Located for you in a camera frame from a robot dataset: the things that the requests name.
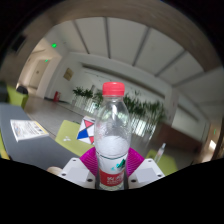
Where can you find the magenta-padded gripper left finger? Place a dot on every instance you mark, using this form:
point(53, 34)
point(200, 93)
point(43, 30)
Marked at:
point(78, 171)

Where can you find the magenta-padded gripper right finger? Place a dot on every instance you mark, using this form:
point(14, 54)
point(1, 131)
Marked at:
point(146, 171)

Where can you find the clear red-capped water bottle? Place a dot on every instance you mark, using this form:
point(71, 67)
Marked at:
point(112, 140)

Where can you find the small clear water bottle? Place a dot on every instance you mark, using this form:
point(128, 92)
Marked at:
point(160, 153)

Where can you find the white cube with coloured triangles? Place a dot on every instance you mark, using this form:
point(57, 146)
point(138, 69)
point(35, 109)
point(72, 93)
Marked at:
point(86, 130)

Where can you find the group of potted green plants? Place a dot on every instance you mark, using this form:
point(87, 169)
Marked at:
point(146, 111)

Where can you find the white printed magazine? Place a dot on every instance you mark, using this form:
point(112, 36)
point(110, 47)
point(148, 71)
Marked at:
point(28, 130)

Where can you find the red fire extinguisher box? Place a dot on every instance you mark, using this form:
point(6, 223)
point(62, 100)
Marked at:
point(57, 96)

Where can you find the lime green armchair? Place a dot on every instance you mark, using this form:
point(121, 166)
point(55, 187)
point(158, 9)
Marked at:
point(16, 99)

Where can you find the black chair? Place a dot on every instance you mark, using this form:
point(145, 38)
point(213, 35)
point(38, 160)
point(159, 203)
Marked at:
point(22, 89)

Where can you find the green exit sign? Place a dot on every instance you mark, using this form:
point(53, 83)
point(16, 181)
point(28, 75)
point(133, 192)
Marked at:
point(54, 45)

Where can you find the brown framed wall picture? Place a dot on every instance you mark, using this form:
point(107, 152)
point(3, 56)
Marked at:
point(68, 74)

